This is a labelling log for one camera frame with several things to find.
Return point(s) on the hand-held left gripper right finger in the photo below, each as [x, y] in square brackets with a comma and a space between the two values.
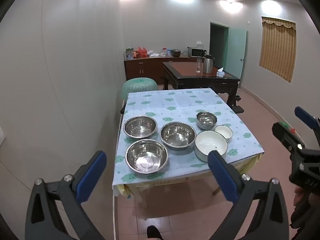
[222, 177]

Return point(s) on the dark rice cooker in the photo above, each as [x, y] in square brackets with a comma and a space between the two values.
[175, 53]

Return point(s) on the dark wooden table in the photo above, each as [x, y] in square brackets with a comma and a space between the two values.
[200, 79]

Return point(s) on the red plastic bag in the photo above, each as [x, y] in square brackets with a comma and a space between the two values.
[142, 52]

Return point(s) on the person's black shoe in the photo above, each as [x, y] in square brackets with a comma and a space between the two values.
[153, 232]

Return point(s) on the white microwave oven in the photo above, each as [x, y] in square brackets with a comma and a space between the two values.
[196, 52]

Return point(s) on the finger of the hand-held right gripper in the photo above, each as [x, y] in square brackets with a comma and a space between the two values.
[285, 133]
[303, 113]

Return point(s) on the large white ceramic bowl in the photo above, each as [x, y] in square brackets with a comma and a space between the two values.
[206, 142]

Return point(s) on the clear glass bottle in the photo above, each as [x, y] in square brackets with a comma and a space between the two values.
[198, 65]

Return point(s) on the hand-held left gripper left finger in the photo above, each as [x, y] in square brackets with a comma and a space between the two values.
[92, 172]

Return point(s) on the small steel bowl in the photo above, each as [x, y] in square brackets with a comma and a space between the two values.
[206, 120]

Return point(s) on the person's right hand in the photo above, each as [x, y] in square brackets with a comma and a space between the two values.
[298, 195]

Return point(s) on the wooden dining table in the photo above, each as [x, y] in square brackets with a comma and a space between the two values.
[140, 196]

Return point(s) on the table with cloud tablecloth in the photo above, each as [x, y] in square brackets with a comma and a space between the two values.
[175, 100]

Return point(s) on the clear plastic jar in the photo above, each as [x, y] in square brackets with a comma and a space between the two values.
[163, 52]

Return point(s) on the steel thermos kettle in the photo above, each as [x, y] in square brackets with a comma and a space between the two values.
[207, 65]

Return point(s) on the small white ceramic bowl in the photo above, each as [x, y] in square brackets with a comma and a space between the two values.
[223, 130]

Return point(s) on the striped window blind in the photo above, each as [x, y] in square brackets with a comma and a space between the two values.
[277, 47]

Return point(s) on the green plastic stool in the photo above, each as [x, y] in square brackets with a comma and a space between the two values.
[138, 85]

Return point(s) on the large steel bowl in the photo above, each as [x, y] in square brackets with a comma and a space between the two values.
[178, 135]
[140, 127]
[146, 157]

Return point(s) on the tissue box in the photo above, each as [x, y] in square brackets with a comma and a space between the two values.
[220, 73]

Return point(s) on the white plastic bag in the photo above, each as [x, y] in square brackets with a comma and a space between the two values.
[153, 53]

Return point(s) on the brown wooden sideboard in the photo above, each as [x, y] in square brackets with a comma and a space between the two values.
[142, 67]

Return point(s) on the light green door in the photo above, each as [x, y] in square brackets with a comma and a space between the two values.
[236, 52]

